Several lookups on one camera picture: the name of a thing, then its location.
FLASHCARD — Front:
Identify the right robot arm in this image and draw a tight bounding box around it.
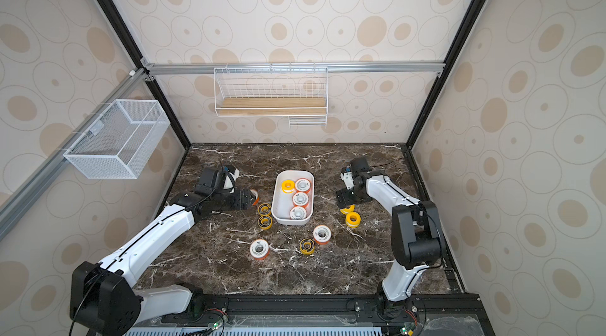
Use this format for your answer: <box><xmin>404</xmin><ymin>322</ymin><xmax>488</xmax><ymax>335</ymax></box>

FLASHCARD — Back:
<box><xmin>336</xmin><ymin>157</ymin><xmax>446</xmax><ymax>302</ymax></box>

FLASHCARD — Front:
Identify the yellow black flat roll upper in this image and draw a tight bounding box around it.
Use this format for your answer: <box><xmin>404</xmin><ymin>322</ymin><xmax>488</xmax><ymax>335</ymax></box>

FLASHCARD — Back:
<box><xmin>257</xmin><ymin>203</ymin><xmax>271</xmax><ymax>217</ymax></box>

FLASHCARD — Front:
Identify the aluminium rail wall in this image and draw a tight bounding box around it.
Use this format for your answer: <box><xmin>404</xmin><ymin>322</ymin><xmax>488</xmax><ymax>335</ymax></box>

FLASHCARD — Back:
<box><xmin>1</xmin><ymin>68</ymin><xmax>147</xmax><ymax>240</ymax></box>
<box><xmin>143</xmin><ymin>61</ymin><xmax>446</xmax><ymax>76</ymax></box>

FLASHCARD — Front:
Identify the yellow tape roll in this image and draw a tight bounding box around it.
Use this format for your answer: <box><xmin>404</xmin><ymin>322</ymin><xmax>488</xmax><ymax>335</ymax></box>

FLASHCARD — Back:
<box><xmin>340</xmin><ymin>204</ymin><xmax>355</xmax><ymax>215</ymax></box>
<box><xmin>346</xmin><ymin>211</ymin><xmax>361</xmax><ymax>229</ymax></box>
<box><xmin>281</xmin><ymin>180</ymin><xmax>296</xmax><ymax>194</ymax></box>

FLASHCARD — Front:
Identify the white plastic storage box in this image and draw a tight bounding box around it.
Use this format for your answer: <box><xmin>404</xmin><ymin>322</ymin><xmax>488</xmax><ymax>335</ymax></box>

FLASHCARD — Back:
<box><xmin>271</xmin><ymin>170</ymin><xmax>315</xmax><ymax>226</ymax></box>

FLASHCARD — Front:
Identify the orange tape roll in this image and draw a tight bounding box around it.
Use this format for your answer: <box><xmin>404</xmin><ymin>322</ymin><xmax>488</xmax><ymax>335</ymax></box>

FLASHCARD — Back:
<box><xmin>295</xmin><ymin>178</ymin><xmax>312</xmax><ymax>193</ymax></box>
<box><xmin>292</xmin><ymin>192</ymin><xmax>309</xmax><ymax>208</ymax></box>
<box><xmin>249</xmin><ymin>239</ymin><xmax>270</xmax><ymax>260</ymax></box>
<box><xmin>313</xmin><ymin>225</ymin><xmax>332</xmax><ymax>245</ymax></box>

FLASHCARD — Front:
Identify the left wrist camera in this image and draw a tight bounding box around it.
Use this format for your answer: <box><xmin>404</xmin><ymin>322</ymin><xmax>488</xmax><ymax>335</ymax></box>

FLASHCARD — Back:
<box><xmin>222</xmin><ymin>164</ymin><xmax>240</xmax><ymax>192</ymax></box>

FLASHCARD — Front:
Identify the white mesh basket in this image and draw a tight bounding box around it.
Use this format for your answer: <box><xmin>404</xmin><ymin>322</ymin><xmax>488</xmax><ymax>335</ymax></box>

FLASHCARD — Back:
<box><xmin>64</xmin><ymin>99</ymin><xmax>170</xmax><ymax>180</ymax></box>

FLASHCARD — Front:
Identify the yellow black flat roll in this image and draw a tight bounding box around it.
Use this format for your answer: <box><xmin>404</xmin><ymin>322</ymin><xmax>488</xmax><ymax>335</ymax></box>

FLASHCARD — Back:
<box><xmin>258</xmin><ymin>215</ymin><xmax>273</xmax><ymax>230</ymax></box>
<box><xmin>257</xmin><ymin>203</ymin><xmax>271</xmax><ymax>217</ymax></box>

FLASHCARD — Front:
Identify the white wire shelf wood board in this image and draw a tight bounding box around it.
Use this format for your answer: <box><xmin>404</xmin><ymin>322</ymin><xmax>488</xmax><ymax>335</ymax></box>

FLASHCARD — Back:
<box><xmin>213</xmin><ymin>70</ymin><xmax>329</xmax><ymax>126</ymax></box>

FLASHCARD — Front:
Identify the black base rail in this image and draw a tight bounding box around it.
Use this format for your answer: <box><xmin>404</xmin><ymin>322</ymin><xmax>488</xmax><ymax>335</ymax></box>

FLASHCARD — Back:
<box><xmin>161</xmin><ymin>293</ymin><xmax>495</xmax><ymax>335</ymax></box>

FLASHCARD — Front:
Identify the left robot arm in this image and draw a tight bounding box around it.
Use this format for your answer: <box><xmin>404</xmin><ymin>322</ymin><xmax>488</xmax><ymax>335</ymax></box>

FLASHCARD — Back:
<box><xmin>69</xmin><ymin>165</ymin><xmax>259</xmax><ymax>335</ymax></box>

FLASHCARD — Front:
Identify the aluminium rail left wall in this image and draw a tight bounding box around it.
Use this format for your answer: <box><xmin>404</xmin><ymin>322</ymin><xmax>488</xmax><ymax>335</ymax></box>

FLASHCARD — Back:
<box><xmin>1</xmin><ymin>68</ymin><xmax>147</xmax><ymax>240</ymax></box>

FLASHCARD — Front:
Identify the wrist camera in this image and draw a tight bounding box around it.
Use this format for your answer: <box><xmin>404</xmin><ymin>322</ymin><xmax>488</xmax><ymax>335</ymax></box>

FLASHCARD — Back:
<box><xmin>340</xmin><ymin>167</ymin><xmax>354</xmax><ymax>190</ymax></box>
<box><xmin>222</xmin><ymin>164</ymin><xmax>240</xmax><ymax>192</ymax></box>

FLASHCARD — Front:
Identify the orange tape roll mid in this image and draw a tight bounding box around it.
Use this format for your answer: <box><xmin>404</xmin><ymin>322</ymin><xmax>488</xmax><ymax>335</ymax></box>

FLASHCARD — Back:
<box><xmin>290</xmin><ymin>206</ymin><xmax>307</xmax><ymax>220</ymax></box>
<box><xmin>250</xmin><ymin>189</ymin><xmax>259</xmax><ymax>206</ymax></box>

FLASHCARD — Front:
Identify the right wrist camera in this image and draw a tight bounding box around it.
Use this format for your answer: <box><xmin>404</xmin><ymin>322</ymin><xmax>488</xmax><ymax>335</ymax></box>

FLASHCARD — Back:
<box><xmin>340</xmin><ymin>167</ymin><xmax>354</xmax><ymax>190</ymax></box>

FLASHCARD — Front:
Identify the yellow black roll lower centre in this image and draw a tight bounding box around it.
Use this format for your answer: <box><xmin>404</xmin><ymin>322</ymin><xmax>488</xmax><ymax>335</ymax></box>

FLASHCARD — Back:
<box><xmin>299</xmin><ymin>238</ymin><xmax>316</xmax><ymax>256</ymax></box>

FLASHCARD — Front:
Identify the yellow black flat roll lower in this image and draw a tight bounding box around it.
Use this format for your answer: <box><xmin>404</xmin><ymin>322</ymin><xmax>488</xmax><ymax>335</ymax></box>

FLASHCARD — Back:
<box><xmin>258</xmin><ymin>215</ymin><xmax>273</xmax><ymax>230</ymax></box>

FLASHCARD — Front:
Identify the aluminium rail back wall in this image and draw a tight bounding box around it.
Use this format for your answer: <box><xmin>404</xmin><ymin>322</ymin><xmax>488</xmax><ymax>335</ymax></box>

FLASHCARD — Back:
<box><xmin>143</xmin><ymin>61</ymin><xmax>446</xmax><ymax>76</ymax></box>

